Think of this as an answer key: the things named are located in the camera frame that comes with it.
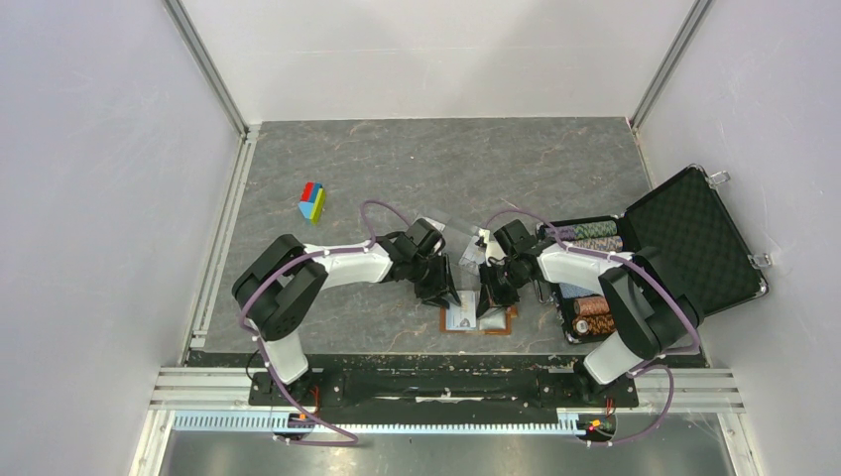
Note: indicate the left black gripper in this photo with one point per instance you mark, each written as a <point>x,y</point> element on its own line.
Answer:
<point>443,283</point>

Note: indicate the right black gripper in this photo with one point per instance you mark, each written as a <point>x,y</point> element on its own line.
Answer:
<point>489,295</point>

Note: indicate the brown leather card holder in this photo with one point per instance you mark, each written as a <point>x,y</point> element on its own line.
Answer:
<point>496,321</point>

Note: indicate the white VIP credit card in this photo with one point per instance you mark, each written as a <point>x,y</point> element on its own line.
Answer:
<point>464,316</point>

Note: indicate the clear plastic card sleeve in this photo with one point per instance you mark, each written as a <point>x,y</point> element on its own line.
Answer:
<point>461,239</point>

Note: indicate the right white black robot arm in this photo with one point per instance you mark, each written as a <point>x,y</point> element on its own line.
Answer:
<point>650,305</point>

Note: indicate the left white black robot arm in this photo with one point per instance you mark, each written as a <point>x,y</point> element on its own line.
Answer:
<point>277,291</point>

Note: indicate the blue patterned card deck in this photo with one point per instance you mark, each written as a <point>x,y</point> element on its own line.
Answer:
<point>570,291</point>

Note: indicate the orange brown poker chip roll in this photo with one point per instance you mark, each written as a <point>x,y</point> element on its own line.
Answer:
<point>588,306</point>

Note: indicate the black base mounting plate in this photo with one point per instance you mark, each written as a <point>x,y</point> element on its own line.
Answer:
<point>391,388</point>

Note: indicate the green poker chip roll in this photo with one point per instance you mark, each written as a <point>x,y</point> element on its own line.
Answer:
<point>593,230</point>

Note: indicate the purple poker chip roll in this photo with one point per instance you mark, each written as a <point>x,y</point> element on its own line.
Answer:
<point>604,244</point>

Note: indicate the multicoloured block toy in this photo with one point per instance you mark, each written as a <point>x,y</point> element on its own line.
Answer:
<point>312,200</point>

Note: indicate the black poker chip case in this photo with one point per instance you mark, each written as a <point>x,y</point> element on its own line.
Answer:
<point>687,221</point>

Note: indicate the white slotted cable duct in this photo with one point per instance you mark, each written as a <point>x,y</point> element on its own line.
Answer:
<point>283,422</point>

